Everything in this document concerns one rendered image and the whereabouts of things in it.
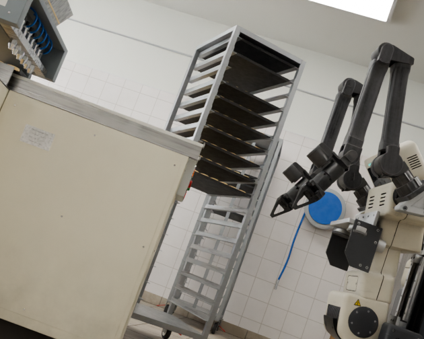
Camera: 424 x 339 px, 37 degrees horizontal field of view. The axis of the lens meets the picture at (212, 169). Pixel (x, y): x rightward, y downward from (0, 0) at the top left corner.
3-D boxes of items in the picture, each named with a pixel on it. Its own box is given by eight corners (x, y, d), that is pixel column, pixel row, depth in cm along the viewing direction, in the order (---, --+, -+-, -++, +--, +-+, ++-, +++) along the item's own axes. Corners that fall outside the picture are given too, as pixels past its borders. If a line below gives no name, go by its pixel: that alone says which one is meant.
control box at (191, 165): (174, 193, 232) (188, 158, 234) (173, 199, 255) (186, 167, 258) (184, 196, 232) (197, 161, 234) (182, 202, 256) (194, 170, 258)
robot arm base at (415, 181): (431, 185, 206) (416, 190, 218) (417, 165, 206) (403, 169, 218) (410, 200, 205) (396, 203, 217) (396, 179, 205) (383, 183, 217)
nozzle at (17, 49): (9, 52, 236) (28, 9, 239) (11, 54, 239) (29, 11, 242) (25, 57, 236) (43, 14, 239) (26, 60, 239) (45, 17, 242)
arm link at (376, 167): (412, 172, 209) (406, 174, 214) (394, 146, 210) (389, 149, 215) (390, 187, 208) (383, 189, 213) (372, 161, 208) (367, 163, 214)
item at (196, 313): (208, 321, 347) (210, 316, 348) (203, 320, 346) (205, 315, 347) (170, 300, 407) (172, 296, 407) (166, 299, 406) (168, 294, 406)
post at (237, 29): (131, 317, 331) (241, 27, 357) (126, 316, 330) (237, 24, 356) (129, 317, 334) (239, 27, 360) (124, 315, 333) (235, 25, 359)
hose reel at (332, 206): (314, 304, 612) (350, 197, 628) (315, 304, 597) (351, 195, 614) (274, 289, 619) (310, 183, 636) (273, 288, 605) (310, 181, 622)
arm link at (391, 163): (420, 47, 213) (408, 56, 223) (381, 39, 213) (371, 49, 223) (402, 177, 206) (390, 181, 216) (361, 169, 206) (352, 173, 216)
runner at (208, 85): (225, 82, 353) (227, 77, 354) (221, 80, 352) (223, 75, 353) (186, 96, 412) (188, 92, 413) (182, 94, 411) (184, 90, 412)
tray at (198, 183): (250, 198, 359) (251, 195, 359) (188, 171, 345) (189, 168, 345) (210, 195, 414) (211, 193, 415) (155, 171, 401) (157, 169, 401)
